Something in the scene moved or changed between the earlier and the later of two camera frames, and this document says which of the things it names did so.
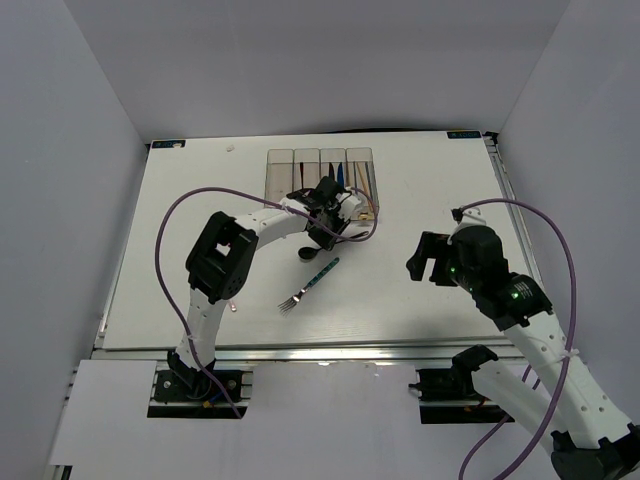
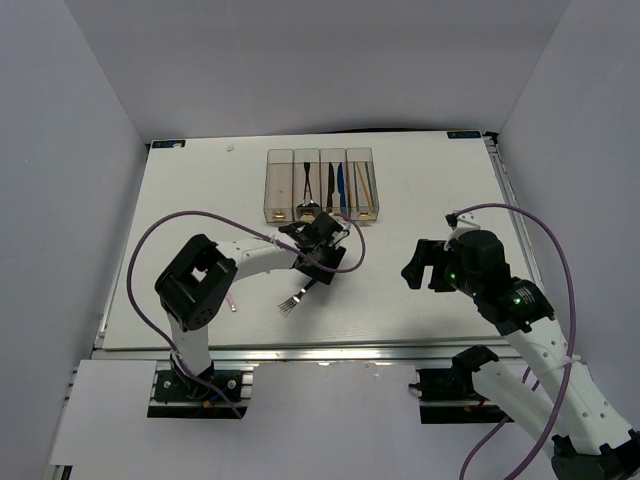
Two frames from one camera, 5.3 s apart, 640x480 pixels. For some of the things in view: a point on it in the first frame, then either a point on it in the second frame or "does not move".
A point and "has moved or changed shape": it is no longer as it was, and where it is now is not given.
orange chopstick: (365, 187) does not move
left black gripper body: (333, 222) -> (330, 257)
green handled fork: (285, 306) does not move
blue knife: (340, 175) does not move
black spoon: (310, 252) has moved or changed shape
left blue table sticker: (165, 144) does not move
